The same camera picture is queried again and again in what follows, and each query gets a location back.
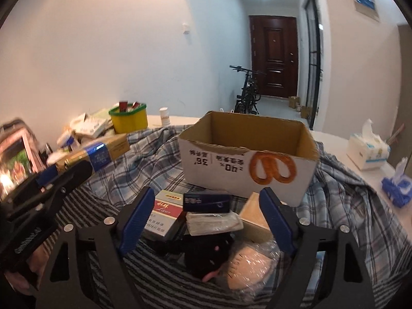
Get white pill bottle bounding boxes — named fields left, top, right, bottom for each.
left=159, top=107, right=170, bottom=127

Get white tissue packet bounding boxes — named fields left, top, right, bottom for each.
left=186, top=211, right=244, bottom=236

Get black bicycle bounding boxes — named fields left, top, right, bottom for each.
left=229, top=65, right=266, bottom=115

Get white plastic jar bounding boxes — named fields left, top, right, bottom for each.
left=57, top=131, right=80, bottom=152

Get beige wooden box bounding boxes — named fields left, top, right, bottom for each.
left=239, top=193, right=273, bottom=243

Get person left hand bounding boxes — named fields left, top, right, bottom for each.
left=4, top=244, right=50, bottom=296

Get plastic pink item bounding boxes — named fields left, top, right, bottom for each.
left=216, top=239, right=282, bottom=302

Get blue wet wipes pack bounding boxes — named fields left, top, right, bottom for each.
left=381, top=157, right=411, bottom=208

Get dark brown door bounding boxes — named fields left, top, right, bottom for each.
left=249, top=15, right=299, bottom=98

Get floor cardboard boxes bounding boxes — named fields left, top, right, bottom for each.
left=288, top=96, right=312, bottom=120

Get red white cigarette carton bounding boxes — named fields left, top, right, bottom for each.
left=143, top=190, right=186, bottom=242

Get blue plaid shirt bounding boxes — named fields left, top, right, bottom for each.
left=86, top=126, right=411, bottom=283

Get yellow green container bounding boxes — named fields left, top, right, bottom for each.
left=108, top=101, right=148, bottom=134

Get wall light switch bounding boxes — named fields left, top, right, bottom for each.
left=182, top=23, right=191, bottom=34

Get gold blue long box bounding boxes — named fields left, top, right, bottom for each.
left=36, top=134, right=130, bottom=186

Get pink framed tablet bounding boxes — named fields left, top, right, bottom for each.
left=0, top=119, right=45, bottom=201

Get dark blue small box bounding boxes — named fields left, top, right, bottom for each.
left=183, top=191, right=233, bottom=213

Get white medicine box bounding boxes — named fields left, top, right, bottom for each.
left=69, top=113, right=108, bottom=139

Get open cardboard box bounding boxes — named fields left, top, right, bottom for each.
left=178, top=112, right=320, bottom=207

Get white tissue pack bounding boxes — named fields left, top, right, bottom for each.
left=346, top=119, right=390, bottom=171

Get black plush toy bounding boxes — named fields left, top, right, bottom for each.
left=183, top=232, right=234, bottom=282

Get black glass sliding door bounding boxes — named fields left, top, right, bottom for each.
left=304, top=0, right=323, bottom=130

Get grey striped cloth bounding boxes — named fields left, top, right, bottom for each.
left=41, top=184, right=323, bottom=309

